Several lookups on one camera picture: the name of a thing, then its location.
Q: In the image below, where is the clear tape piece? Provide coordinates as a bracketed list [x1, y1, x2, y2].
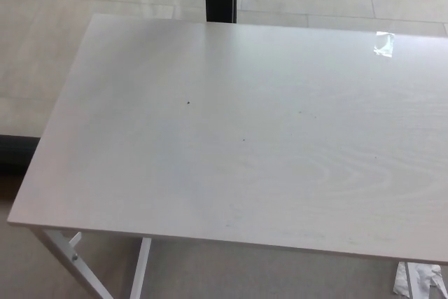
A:
[373, 31, 396, 57]

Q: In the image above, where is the crumpled white paper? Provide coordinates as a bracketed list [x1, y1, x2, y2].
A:
[392, 262, 448, 296]

